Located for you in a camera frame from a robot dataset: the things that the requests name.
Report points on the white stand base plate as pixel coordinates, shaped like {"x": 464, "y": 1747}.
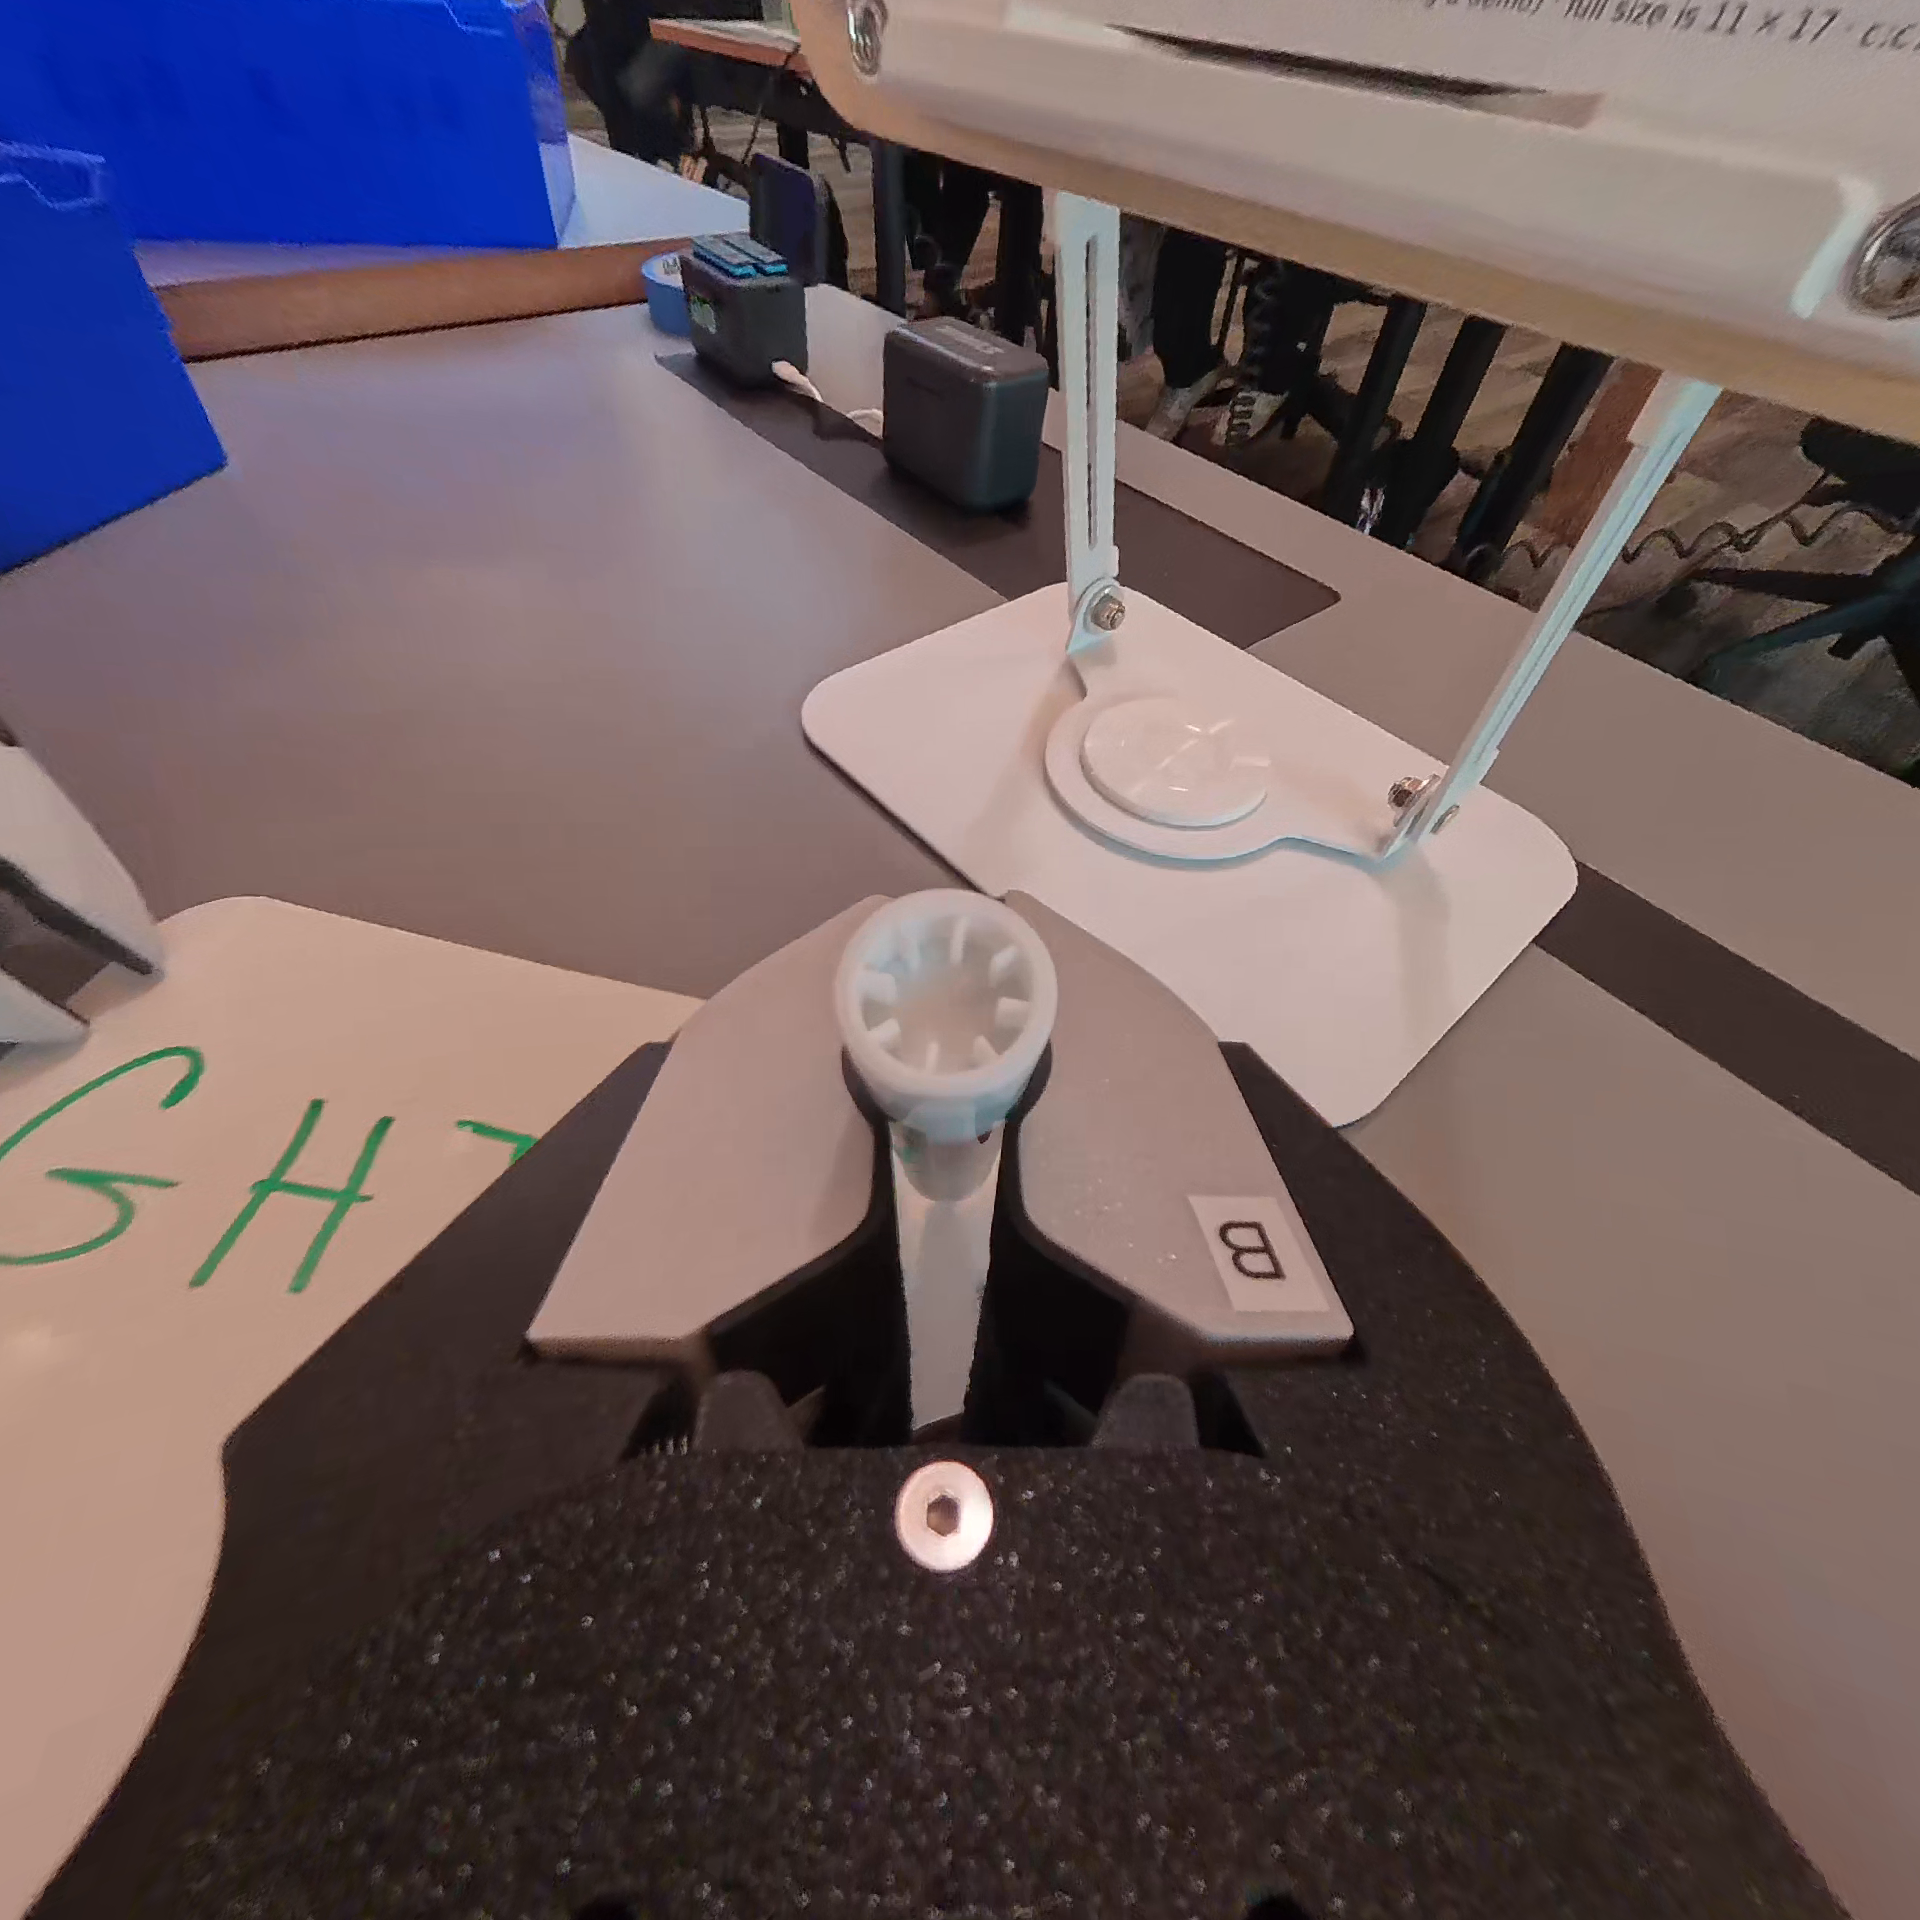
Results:
{"x": 1320, "y": 960}

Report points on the black table mat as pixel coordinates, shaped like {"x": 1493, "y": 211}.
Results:
{"x": 1201, "y": 587}

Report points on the black battery charger case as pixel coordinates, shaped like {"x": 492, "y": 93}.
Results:
{"x": 743, "y": 316}

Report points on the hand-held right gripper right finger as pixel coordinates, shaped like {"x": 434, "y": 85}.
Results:
{"x": 1156, "y": 1156}

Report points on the green dry-erase marker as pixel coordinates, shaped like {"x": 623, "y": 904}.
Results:
{"x": 944, "y": 991}

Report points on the printed instruction sheet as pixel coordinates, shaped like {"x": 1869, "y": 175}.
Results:
{"x": 1652, "y": 24}

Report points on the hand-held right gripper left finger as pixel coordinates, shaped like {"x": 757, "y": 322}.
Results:
{"x": 720, "y": 1171}

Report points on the white-topped wooden board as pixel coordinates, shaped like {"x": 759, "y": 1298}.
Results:
{"x": 421, "y": 293}

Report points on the blue tape roll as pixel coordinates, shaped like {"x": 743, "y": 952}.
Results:
{"x": 664, "y": 293}

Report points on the wooden table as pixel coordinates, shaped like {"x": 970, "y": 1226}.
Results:
{"x": 720, "y": 37}

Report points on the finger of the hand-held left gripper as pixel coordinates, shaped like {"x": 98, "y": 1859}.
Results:
{"x": 37, "y": 1005}
{"x": 60, "y": 839}

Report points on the white whiteboard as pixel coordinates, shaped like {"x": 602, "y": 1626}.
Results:
{"x": 301, "y": 991}

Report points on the dark grey case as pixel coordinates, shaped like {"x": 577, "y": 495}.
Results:
{"x": 960, "y": 421}

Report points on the blue plastic bin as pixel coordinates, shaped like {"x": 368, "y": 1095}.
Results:
{"x": 301, "y": 119}
{"x": 76, "y": 376}

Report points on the black office chair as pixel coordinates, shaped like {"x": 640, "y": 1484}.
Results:
{"x": 1845, "y": 451}

